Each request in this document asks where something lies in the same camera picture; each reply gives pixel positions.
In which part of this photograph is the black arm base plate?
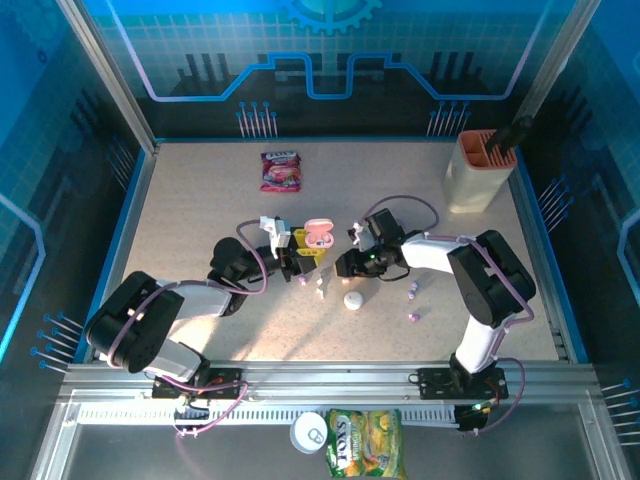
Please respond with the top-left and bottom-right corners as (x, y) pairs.
(417, 367), (510, 401)
(151, 367), (247, 401)

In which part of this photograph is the red candy bag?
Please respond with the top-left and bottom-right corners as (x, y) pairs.
(259, 151), (304, 194)

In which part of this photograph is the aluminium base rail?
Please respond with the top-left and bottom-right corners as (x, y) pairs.
(58, 360), (601, 401)

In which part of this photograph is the white tin can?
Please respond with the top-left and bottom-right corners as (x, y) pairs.
(289, 411), (330, 455)

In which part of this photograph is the aluminium frame post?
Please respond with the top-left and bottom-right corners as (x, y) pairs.
(513, 0), (604, 126)
(55, 0), (162, 154)

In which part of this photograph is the black connector box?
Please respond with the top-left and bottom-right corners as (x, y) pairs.
(455, 399), (494, 435)

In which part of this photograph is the beige holder with orange rim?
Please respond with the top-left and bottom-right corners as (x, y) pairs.
(441, 129), (520, 215)

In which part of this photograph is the white slotted cable duct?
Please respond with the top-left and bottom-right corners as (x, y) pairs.
(77, 405), (459, 425)

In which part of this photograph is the green yellow candy bag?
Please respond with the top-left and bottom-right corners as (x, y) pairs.
(324, 408), (407, 480)

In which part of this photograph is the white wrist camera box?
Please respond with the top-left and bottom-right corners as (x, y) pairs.
(258, 215), (292, 251)
(348, 219), (376, 251)

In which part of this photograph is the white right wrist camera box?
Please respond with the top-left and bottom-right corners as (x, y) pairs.
(348, 219), (376, 251)

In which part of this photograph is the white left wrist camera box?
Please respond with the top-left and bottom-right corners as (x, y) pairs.
(258, 215), (292, 251)

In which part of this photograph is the pink earbud charging case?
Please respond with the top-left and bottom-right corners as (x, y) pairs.
(303, 217), (336, 250)

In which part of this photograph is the black utensil handle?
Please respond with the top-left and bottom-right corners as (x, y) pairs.
(485, 114), (534, 153)

